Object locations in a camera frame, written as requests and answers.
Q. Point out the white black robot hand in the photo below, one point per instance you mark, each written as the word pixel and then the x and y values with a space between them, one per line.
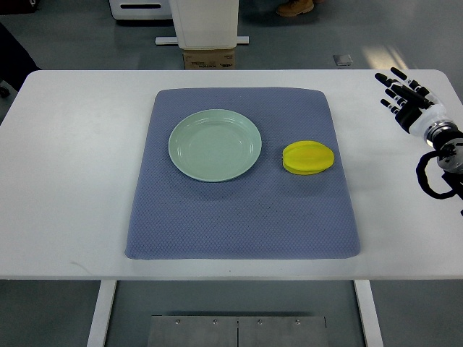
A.
pixel 416 109

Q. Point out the yellow starfruit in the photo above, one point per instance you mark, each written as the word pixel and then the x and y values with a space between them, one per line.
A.
pixel 307 157

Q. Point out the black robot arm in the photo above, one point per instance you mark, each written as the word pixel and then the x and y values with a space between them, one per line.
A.
pixel 446 139

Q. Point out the light green plate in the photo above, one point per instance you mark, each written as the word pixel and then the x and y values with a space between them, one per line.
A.
pixel 214 145

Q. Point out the metal floor plate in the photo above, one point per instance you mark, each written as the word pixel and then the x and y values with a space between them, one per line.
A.
pixel 238 331

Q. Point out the grey floor outlet cover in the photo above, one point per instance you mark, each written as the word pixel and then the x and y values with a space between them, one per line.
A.
pixel 343 60

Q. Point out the tan work boot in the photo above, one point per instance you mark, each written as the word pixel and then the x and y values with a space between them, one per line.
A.
pixel 294 8

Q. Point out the blue textured mat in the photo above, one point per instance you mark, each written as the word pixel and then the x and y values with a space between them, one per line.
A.
pixel 267 212

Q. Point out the right white table leg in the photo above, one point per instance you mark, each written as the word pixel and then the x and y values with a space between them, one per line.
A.
pixel 368 315

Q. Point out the white table leg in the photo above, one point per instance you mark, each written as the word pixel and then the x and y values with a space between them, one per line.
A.
pixel 368 315
pixel 102 314

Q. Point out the cardboard box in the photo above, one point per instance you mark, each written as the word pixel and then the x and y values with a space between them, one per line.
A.
pixel 222 59

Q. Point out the white appliance with slot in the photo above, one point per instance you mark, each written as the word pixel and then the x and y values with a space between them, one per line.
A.
pixel 140 10

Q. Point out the left white table leg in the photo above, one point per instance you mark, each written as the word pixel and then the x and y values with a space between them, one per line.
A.
pixel 102 314

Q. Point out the white pedestal column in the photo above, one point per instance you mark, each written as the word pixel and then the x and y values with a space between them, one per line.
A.
pixel 204 25

